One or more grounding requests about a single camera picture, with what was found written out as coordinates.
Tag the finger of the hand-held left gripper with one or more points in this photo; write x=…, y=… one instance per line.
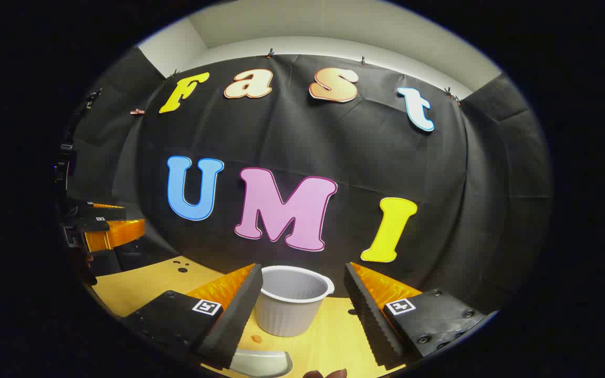
x=103, y=212
x=116, y=233

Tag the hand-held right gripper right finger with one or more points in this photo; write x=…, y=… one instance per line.
x=371, y=315

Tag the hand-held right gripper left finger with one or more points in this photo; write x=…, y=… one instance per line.
x=239, y=315

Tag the grey ribbed garbage bin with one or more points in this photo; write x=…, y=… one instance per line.
x=287, y=315

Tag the grey dustpan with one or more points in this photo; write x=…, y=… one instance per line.
x=263, y=363

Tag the wooden desktop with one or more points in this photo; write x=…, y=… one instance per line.
x=139, y=286

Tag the black backdrop cloth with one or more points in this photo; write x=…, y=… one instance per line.
x=292, y=136

